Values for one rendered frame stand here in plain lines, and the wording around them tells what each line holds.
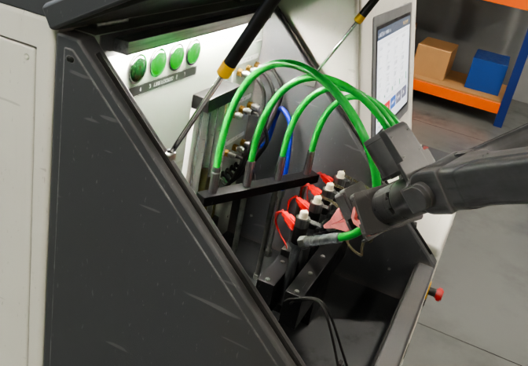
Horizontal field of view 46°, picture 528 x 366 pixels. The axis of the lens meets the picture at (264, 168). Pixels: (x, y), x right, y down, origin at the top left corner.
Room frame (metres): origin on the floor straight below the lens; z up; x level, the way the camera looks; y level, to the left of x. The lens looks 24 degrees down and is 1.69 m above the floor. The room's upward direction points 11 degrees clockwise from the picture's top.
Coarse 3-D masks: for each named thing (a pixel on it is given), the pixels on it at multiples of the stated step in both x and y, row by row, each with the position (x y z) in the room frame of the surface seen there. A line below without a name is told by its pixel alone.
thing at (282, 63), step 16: (272, 64) 1.05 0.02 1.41; (288, 64) 1.03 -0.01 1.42; (304, 64) 1.01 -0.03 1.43; (320, 80) 0.98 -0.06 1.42; (240, 96) 1.10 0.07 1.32; (336, 96) 0.95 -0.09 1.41; (352, 112) 0.93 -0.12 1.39; (224, 128) 1.11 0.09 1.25; (224, 144) 1.12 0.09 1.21; (368, 160) 0.89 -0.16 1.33
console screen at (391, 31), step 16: (384, 16) 1.64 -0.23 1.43; (400, 16) 1.81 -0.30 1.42; (384, 32) 1.64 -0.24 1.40; (400, 32) 1.82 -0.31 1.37; (384, 48) 1.64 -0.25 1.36; (400, 48) 1.82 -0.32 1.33; (384, 64) 1.64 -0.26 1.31; (400, 64) 1.82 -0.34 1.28; (384, 80) 1.64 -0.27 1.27; (400, 80) 1.82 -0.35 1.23; (384, 96) 1.64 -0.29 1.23; (400, 96) 1.83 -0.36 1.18; (400, 112) 1.84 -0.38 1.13
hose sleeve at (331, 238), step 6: (324, 234) 0.93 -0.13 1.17; (330, 234) 0.92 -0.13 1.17; (336, 234) 0.91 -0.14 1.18; (306, 240) 0.94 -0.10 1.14; (312, 240) 0.93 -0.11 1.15; (318, 240) 0.92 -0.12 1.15; (324, 240) 0.92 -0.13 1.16; (330, 240) 0.91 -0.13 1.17; (336, 240) 0.90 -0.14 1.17; (312, 246) 0.94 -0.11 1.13
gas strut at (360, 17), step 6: (372, 0) 1.37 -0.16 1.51; (378, 0) 1.37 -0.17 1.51; (366, 6) 1.37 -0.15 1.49; (372, 6) 1.37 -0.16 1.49; (360, 12) 1.38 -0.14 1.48; (366, 12) 1.37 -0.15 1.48; (354, 18) 1.38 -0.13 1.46; (360, 18) 1.37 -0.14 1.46; (354, 24) 1.38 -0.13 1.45; (348, 30) 1.38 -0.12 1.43; (342, 42) 1.38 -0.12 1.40; (336, 48) 1.38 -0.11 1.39; (330, 54) 1.39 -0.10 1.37; (324, 60) 1.39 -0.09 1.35; (306, 84) 1.40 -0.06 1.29; (312, 84) 1.39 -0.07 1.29
